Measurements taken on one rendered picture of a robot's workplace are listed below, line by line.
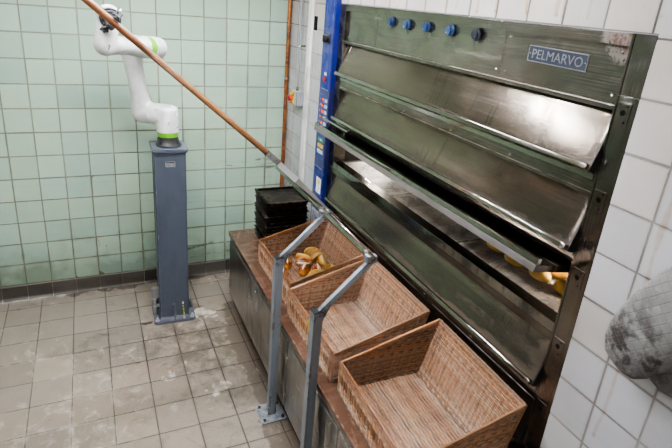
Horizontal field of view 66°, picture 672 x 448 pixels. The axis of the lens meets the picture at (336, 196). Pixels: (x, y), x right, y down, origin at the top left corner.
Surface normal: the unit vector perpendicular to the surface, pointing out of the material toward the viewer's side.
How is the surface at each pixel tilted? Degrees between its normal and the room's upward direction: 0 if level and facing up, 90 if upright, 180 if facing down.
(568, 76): 90
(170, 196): 90
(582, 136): 70
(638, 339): 93
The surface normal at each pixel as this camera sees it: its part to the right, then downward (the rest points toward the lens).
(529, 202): -0.83, -0.25
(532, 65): -0.91, 0.07
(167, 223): 0.38, 0.36
